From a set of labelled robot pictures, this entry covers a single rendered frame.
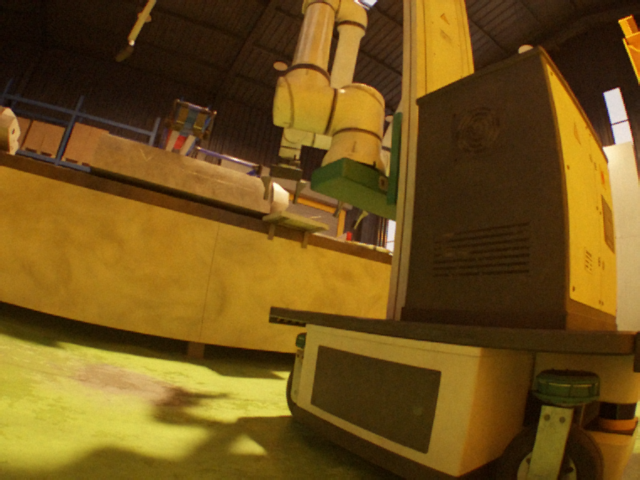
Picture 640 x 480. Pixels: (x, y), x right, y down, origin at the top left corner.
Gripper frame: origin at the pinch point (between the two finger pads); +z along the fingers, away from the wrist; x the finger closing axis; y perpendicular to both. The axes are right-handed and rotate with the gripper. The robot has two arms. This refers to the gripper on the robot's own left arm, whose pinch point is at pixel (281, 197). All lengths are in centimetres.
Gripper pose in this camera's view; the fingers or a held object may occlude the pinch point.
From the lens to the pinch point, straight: 154.4
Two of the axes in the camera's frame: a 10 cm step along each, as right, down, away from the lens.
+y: -3.8, -2.7, 8.8
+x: -9.0, -1.0, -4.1
